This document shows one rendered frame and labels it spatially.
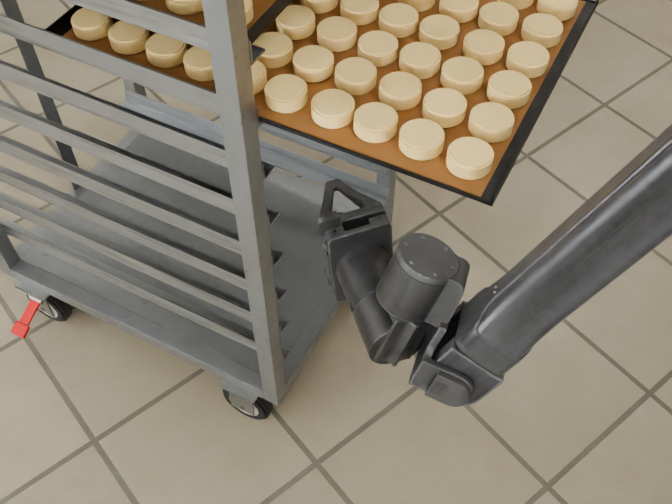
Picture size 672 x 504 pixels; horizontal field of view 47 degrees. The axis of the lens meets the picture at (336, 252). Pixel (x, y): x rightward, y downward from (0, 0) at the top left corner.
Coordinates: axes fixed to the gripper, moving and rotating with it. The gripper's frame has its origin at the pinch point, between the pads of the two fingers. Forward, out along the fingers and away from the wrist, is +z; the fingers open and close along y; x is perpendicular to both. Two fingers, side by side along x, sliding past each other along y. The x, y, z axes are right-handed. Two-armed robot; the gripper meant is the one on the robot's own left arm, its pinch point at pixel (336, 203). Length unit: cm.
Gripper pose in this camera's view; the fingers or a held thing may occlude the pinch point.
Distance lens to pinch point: 85.1
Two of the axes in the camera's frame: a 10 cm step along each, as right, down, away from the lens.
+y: 0.8, 6.4, 7.7
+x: 9.5, -2.8, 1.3
